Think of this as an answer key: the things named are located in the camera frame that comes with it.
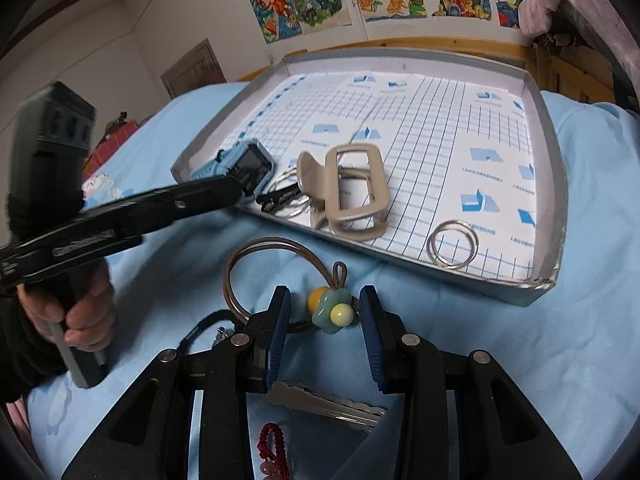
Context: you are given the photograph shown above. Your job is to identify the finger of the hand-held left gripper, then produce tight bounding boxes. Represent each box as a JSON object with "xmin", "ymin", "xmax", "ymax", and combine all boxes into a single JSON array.
[{"xmin": 74, "ymin": 177, "xmax": 247, "ymax": 241}]

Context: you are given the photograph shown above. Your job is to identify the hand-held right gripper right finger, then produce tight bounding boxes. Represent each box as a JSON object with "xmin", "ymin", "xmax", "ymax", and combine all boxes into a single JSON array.
[{"xmin": 358, "ymin": 284, "xmax": 584, "ymax": 480}]

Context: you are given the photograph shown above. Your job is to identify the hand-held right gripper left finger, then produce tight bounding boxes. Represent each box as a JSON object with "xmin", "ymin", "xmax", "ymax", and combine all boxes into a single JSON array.
[{"xmin": 62, "ymin": 285, "xmax": 293, "ymax": 480}]

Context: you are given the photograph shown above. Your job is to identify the brown hair tie with flower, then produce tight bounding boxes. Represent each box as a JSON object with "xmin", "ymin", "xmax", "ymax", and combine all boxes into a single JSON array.
[{"xmin": 222, "ymin": 236, "xmax": 360, "ymax": 335}]

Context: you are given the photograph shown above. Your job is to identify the blue smart watch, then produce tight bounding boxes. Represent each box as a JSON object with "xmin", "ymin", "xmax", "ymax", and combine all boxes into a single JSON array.
[{"xmin": 189, "ymin": 139, "xmax": 277, "ymax": 205}]

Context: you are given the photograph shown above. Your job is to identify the key rings with black clip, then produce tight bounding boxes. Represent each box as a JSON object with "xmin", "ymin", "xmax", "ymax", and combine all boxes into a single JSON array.
[{"xmin": 256, "ymin": 166, "xmax": 317, "ymax": 220}]

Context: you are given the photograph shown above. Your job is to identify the silver key ring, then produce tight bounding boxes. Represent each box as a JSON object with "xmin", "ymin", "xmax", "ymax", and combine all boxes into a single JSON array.
[{"xmin": 426, "ymin": 217, "xmax": 482, "ymax": 269}]

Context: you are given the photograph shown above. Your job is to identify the beige hair claw clip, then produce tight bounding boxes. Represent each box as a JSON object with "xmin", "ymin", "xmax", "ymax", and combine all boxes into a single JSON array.
[{"xmin": 296, "ymin": 142, "xmax": 392, "ymax": 242}]

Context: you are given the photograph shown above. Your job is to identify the grey cardboard tray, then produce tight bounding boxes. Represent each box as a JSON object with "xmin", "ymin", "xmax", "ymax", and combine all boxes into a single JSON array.
[{"xmin": 171, "ymin": 47, "xmax": 569, "ymax": 309}]

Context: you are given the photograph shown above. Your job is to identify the person's left hand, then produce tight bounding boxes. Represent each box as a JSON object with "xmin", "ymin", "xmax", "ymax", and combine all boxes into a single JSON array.
[{"xmin": 18, "ymin": 261, "xmax": 117, "ymax": 352}]

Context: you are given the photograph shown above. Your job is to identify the red checkered cloth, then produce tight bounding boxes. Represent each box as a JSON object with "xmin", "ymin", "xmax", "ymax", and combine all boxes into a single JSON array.
[{"xmin": 85, "ymin": 120, "xmax": 143, "ymax": 181}]

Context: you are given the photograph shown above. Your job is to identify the silver hair clip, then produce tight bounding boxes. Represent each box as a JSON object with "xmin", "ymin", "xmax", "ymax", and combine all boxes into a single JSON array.
[{"xmin": 266, "ymin": 380, "xmax": 389, "ymax": 432}]

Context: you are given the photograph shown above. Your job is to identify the light blue printed blanket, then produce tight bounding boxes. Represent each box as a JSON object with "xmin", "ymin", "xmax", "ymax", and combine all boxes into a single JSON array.
[{"xmin": 25, "ymin": 80, "xmax": 640, "ymax": 480}]

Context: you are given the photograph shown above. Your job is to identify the brown wooden door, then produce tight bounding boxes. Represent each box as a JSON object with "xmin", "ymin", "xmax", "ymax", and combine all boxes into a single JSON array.
[{"xmin": 160, "ymin": 39, "xmax": 228, "ymax": 100}]

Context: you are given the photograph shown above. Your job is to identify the black fuzzy hair tie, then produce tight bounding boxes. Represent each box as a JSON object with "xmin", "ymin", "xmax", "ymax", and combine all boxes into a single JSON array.
[{"xmin": 176, "ymin": 309, "xmax": 242, "ymax": 358}]

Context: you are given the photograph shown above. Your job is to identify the red braided cord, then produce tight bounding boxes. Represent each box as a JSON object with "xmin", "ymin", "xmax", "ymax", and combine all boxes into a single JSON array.
[{"xmin": 256, "ymin": 422, "xmax": 293, "ymax": 480}]

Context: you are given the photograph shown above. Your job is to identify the wooden bed frame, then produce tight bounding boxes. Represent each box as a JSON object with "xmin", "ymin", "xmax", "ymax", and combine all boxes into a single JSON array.
[{"xmin": 235, "ymin": 35, "xmax": 621, "ymax": 106}]

